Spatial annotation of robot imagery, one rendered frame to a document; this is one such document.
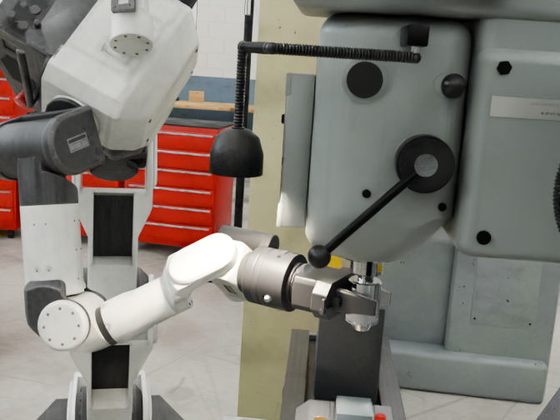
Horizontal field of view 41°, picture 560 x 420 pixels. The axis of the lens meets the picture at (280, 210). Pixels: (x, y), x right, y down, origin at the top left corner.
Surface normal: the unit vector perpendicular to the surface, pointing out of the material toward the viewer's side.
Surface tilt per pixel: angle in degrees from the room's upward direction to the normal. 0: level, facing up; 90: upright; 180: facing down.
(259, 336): 90
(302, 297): 90
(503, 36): 90
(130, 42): 149
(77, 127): 79
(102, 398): 28
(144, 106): 86
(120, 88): 58
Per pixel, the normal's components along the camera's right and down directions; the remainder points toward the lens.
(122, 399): 0.15, -0.77
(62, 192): 0.71, -0.03
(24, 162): -0.47, 0.04
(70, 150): 0.88, -0.04
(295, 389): 0.07, -0.98
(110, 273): 0.21, 0.29
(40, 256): -0.08, 0.03
